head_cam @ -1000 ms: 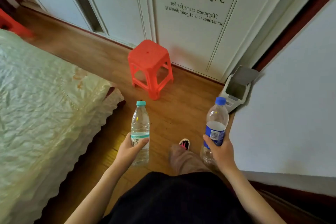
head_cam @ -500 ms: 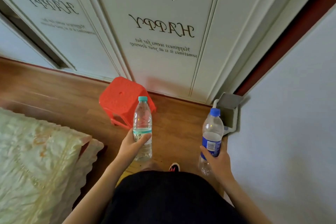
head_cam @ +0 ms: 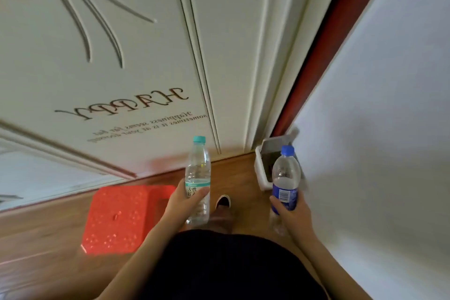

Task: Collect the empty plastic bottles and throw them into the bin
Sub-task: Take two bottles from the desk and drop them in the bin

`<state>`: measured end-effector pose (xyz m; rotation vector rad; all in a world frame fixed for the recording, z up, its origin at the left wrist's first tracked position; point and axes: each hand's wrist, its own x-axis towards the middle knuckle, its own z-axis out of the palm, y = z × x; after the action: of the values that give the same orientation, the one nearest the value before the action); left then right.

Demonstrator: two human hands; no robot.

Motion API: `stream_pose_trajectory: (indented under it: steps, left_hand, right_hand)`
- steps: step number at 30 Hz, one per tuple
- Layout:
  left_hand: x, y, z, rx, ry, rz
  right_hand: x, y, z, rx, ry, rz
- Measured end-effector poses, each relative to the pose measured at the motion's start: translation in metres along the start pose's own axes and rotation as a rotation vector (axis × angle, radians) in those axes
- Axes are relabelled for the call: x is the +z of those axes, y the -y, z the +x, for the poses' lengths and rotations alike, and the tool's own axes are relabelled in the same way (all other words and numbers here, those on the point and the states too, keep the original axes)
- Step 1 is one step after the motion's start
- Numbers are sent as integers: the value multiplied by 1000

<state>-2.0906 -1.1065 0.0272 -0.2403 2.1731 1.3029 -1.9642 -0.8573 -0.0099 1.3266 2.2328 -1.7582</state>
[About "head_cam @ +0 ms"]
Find clear bottle blue cap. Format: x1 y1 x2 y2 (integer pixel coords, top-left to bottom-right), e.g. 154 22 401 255
269 145 302 237

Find red plastic stool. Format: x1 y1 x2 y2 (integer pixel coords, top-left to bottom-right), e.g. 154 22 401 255
81 185 185 256

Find brown trousers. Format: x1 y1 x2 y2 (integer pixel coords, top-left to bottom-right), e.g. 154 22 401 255
207 204 234 235

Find person's right hand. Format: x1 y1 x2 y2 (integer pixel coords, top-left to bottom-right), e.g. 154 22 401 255
269 189 317 241

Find red trim strip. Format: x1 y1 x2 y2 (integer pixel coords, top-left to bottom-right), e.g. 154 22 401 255
270 0 398 139

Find black shirt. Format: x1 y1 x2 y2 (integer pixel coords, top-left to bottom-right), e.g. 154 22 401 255
140 229 330 300

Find white wardrobe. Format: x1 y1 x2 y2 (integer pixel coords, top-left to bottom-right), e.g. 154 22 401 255
0 0 324 212

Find white lidded trash bin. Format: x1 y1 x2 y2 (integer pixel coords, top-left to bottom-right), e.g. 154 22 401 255
255 134 308 192

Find person's left forearm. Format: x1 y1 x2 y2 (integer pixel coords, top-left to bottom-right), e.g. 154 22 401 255
97 220 187 300

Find person's right forearm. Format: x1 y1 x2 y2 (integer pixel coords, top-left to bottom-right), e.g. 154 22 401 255
298 232 373 300

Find clear bottle teal cap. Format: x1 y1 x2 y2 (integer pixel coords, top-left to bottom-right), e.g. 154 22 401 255
184 135 211 228

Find person's left hand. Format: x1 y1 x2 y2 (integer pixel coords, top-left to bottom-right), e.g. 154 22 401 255
163 178 211 231

